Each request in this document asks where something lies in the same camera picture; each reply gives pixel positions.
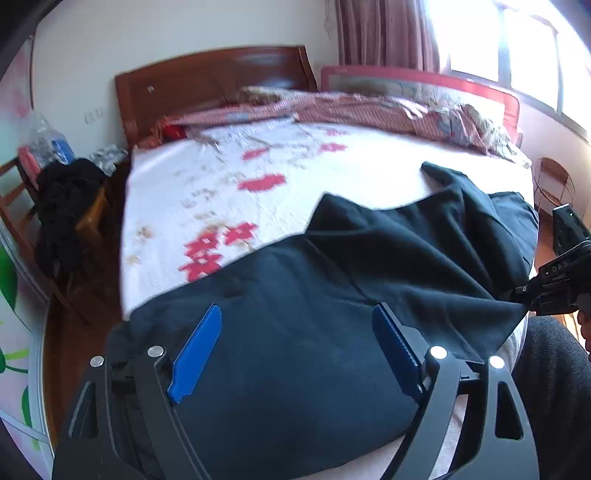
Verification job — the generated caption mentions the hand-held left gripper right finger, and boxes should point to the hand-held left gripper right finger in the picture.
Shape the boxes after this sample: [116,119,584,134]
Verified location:
[372,302,541,480]

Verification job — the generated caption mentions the pink curtain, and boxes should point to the pink curtain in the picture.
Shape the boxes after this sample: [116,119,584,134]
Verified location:
[335,0,441,73]

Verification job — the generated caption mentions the wooden headboard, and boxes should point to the wooden headboard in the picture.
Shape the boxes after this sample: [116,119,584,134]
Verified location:
[114,45,318,148]

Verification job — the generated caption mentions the black clothes pile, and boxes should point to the black clothes pile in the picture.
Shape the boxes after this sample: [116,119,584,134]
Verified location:
[34,158,109,280]

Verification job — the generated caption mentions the floral wardrobe door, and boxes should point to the floral wardrobe door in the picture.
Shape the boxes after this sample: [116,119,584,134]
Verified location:
[0,34,58,480]

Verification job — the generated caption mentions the red patterned quilt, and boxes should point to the red patterned quilt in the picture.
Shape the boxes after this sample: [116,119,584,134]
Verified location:
[139,85,532,168]

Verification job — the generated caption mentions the round wire basket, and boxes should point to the round wire basket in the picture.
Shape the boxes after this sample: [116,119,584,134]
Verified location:
[532,157,577,219]

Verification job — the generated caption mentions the black pants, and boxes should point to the black pants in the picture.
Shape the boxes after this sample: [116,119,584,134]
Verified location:
[105,161,541,477]

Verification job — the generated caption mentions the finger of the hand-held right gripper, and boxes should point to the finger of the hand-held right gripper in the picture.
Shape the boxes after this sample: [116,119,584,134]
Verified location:
[509,277,542,306]

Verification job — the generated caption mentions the window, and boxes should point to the window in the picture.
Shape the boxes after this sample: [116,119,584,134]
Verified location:
[427,0,591,144]

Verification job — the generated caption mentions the red framed bed rail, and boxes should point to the red framed bed rail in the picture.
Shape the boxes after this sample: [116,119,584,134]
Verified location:
[320,65,522,148]

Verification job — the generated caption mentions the plastic water bottle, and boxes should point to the plastic water bottle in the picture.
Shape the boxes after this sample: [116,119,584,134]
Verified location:
[25,113,77,169]

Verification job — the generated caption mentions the person's grey trouser leg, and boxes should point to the person's grey trouser leg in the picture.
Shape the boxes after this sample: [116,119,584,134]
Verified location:
[510,316,591,480]

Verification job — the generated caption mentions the grey patterned cloth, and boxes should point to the grey patterned cloth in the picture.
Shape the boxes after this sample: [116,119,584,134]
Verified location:
[88,144,129,176]

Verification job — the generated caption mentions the bed with floral sheet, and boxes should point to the bed with floral sheet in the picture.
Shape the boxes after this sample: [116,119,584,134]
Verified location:
[119,117,541,480]

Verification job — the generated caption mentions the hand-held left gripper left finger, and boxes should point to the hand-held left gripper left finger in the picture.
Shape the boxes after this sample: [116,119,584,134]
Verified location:
[52,304,223,480]

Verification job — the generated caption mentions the wooden chair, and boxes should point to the wooden chair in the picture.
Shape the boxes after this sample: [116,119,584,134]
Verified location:
[0,154,125,324]

